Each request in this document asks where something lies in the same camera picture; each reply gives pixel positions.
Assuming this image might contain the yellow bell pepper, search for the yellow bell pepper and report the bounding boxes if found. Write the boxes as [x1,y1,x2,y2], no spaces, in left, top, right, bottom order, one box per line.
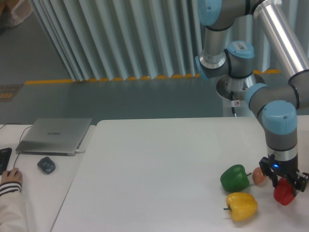
[224,192,258,221]

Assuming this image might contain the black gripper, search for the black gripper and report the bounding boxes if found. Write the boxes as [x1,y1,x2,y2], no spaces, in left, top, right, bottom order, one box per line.
[259,154,309,196]

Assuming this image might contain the cardboard box with plastic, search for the cardboard box with plastic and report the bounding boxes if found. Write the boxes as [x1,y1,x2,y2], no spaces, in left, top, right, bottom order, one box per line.
[0,0,33,35]

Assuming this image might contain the red bell pepper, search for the red bell pepper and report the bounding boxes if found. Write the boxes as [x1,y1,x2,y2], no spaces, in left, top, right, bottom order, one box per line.
[273,178,295,206]

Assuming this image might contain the black keyboard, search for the black keyboard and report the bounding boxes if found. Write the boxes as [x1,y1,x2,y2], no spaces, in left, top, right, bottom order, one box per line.
[0,147,12,175]

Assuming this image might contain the silver closed laptop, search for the silver closed laptop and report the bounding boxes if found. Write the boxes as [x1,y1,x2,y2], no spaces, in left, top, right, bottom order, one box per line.
[16,118,92,156]

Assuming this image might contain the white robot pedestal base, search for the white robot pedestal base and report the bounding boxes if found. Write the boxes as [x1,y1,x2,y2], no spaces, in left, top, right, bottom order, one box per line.
[216,73,265,117]

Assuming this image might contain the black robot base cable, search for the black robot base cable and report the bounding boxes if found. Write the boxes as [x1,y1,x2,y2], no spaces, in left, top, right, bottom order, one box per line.
[229,91,239,118]

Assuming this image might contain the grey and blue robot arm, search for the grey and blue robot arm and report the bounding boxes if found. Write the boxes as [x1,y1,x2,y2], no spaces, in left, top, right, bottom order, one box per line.
[196,0,309,194]

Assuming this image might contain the person's hand on mouse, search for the person's hand on mouse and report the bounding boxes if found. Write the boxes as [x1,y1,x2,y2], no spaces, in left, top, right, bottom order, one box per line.
[0,168,23,194]

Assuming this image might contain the green bell pepper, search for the green bell pepper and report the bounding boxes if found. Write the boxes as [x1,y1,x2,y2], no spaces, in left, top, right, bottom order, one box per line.
[220,164,252,193]

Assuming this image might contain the brown egg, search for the brown egg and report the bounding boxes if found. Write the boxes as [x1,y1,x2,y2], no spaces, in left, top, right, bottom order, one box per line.
[252,167,266,185]

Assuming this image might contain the white corrugated folding screen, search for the white corrugated folding screen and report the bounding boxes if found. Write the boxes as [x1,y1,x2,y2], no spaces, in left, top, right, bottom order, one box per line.
[31,0,309,83]

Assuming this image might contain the white striped sleeve forearm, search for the white striped sleeve forearm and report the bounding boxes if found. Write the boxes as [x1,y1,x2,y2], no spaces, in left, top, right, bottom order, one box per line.
[0,182,28,232]

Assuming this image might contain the black mouse cable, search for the black mouse cable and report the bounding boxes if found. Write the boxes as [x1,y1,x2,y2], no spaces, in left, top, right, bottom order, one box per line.
[0,122,33,170]

